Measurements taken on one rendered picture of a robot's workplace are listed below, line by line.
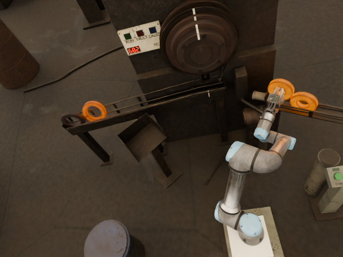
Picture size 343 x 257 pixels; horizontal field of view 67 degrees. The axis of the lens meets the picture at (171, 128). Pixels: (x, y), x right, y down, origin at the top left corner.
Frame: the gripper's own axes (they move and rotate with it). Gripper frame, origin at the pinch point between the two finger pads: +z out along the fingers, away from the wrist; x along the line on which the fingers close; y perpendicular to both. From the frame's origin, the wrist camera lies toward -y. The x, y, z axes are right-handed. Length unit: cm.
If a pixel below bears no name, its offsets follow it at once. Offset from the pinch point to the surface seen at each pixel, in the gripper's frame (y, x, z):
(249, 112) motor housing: -23.6, 17.2, -12.7
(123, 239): -4, 54, -128
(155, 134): -5, 68, -57
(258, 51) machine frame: 2.8, 21.7, 19.8
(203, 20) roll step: 50, 41, 2
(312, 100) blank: -1.2, -19.1, -2.8
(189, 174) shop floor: -64, 54, -69
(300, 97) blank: -0.8, -12.5, -2.6
